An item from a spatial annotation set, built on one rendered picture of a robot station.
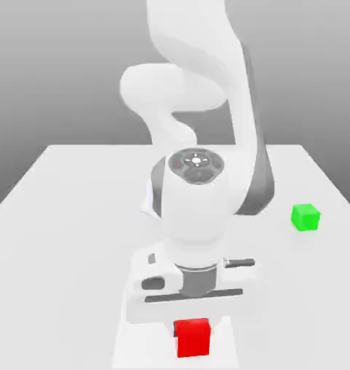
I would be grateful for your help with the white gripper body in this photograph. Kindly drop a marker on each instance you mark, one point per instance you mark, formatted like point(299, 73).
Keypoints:
point(152, 311)

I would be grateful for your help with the small red cube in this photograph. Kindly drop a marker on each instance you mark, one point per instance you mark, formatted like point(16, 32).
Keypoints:
point(193, 339)

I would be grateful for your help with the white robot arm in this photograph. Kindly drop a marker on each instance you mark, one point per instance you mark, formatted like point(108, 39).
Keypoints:
point(196, 208)

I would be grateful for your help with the small green cube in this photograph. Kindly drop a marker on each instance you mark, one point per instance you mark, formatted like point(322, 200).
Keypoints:
point(305, 218)

